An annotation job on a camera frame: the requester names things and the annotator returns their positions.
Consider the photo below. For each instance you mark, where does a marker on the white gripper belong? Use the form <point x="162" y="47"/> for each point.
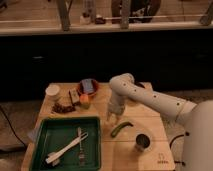
<point x="116" y="106"/>

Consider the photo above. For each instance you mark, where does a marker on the green pepper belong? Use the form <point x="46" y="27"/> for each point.
<point x="118" y="128"/>

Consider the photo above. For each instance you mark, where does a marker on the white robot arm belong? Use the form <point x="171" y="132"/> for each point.
<point x="197" y="119"/>

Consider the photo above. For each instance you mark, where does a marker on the orange yellow fruit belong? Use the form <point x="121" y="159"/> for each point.
<point x="85" y="101"/>

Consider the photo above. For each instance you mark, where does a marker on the blue sponge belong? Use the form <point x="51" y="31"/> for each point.
<point x="87" y="86"/>

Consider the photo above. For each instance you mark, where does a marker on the brown chocolate bar box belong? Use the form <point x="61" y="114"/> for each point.
<point x="74" y="96"/>

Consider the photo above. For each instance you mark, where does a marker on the metal cup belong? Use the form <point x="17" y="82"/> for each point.
<point x="142" y="142"/>

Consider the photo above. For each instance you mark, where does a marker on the dark red grapes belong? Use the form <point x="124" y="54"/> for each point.
<point x="58" y="108"/>

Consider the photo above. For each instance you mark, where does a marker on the metal fork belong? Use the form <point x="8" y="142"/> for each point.
<point x="81" y="153"/>

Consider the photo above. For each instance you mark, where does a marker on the white paper cup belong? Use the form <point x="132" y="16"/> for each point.
<point x="52" y="92"/>

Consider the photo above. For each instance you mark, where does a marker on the green plastic tray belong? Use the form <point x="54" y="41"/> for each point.
<point x="56" y="133"/>

